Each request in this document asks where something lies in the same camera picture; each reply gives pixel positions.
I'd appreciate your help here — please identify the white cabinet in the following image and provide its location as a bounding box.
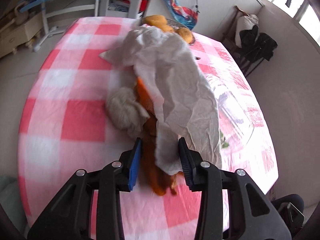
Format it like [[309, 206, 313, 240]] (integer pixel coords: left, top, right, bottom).
[[147, 0, 265, 43]]

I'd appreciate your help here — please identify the white bag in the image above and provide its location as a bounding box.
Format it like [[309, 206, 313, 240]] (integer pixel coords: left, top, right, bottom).
[[236, 14, 259, 39]]

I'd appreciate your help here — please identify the colourful printed cloth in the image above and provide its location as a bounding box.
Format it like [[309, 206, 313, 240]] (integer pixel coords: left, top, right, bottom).
[[153, 0, 199, 30]]

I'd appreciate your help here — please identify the wooden chair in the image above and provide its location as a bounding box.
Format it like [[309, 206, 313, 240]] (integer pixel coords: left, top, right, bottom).
[[221, 5, 250, 55]]

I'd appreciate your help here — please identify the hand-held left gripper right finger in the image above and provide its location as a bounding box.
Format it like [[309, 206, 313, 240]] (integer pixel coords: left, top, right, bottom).
[[178, 137, 292, 240]]

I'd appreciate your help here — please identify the pink checkered tablecloth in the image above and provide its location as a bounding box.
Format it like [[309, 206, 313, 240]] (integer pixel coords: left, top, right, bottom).
[[18, 16, 279, 240]]

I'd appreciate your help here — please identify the dark fruit basket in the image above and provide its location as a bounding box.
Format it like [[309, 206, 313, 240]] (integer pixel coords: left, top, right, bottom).
[[140, 16, 197, 46]]

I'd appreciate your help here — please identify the large white paper wrapper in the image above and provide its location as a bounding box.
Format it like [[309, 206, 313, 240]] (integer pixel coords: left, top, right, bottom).
[[99, 26, 223, 175]]

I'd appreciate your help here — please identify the cream television cabinet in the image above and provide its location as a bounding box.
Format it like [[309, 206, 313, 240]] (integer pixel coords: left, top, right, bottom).
[[0, 12, 44, 58]]

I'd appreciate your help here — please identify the orange and white plush toy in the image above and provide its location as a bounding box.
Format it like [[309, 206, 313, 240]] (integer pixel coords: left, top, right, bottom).
[[140, 116, 184, 197]]

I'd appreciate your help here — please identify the off-white paper ball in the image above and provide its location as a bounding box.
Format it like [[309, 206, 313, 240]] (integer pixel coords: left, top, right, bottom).
[[105, 86, 150, 138]]

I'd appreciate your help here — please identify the orange carrot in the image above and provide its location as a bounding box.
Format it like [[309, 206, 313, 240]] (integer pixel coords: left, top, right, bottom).
[[136, 77, 158, 120]]

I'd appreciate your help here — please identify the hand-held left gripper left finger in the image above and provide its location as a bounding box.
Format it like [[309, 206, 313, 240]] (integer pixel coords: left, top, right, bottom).
[[27, 137, 142, 240]]

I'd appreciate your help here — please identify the clear plastic bottle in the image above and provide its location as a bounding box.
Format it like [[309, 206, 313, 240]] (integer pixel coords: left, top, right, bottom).
[[206, 74, 255, 153]]

